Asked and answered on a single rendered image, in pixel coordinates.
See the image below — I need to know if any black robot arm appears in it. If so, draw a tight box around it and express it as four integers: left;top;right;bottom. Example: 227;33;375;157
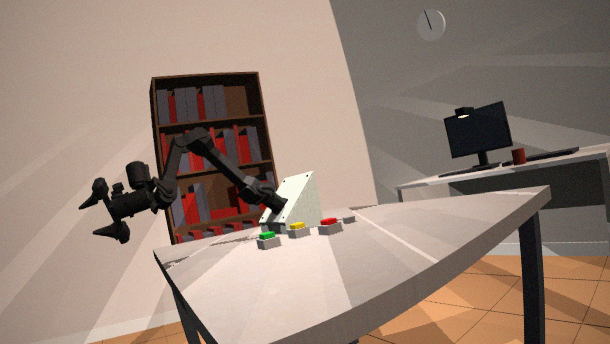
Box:
126;127;288;214

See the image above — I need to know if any yellow button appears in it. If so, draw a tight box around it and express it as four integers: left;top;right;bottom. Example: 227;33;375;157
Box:
286;222;311;239

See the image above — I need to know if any green square button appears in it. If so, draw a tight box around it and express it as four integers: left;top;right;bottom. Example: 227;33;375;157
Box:
256;232;282;250

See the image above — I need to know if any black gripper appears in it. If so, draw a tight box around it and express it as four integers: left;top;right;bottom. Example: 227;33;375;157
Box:
79;177;137;244

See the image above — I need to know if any red button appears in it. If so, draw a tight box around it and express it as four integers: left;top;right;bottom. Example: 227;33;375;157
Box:
317;218;343;236

